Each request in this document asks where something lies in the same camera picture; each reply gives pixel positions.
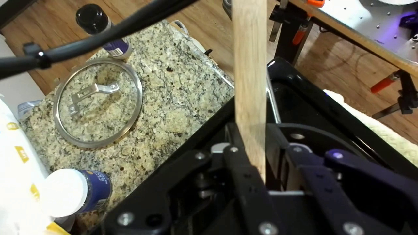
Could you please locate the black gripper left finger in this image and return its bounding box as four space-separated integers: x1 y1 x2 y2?
222 123 281 235

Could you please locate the glass pot lid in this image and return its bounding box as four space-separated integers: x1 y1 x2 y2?
53 58 145 151

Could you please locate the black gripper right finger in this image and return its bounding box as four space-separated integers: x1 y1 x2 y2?
284 145 418 235

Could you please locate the black electric stove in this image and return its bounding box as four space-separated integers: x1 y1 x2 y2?
100 58 418 235

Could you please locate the orange handled clamp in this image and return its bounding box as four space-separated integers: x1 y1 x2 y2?
370 71 418 121
290 25 309 48

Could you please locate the spice jar with black lid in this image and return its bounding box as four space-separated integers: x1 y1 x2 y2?
75 3 134 62

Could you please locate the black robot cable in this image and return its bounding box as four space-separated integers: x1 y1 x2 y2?
0 0 199 81

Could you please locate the pale yellow dish towel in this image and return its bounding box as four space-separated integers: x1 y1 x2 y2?
324 89 418 169

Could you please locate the robot mounting table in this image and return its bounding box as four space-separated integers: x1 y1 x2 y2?
269 0 418 80

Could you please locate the white plastic bag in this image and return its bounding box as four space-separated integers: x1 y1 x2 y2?
0 32 71 235

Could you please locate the blue jar with white lid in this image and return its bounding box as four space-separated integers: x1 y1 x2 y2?
38 168 114 220

